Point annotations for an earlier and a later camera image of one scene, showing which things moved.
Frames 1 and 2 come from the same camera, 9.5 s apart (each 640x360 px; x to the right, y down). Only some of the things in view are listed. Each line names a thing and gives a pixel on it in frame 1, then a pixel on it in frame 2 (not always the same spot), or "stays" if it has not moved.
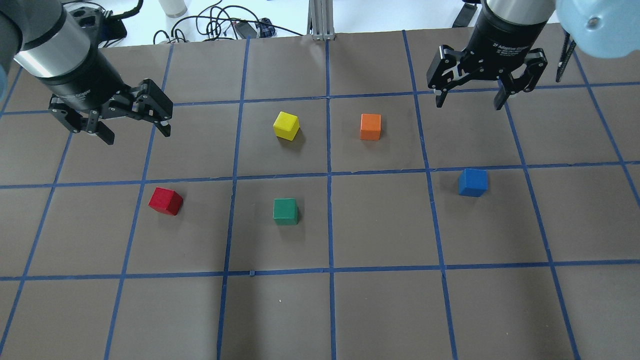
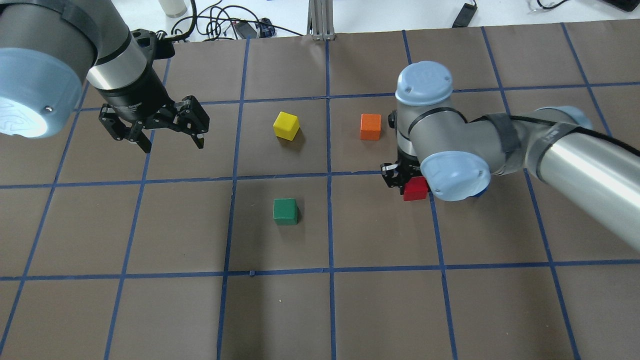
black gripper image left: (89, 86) → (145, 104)
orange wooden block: (370, 126) stays
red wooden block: (166, 201) → (416, 188)
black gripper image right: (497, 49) → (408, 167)
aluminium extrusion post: (320, 24) stays
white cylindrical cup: (173, 8) stays
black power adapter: (465, 15) stays
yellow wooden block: (286, 125) stays
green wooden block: (285, 211) stays
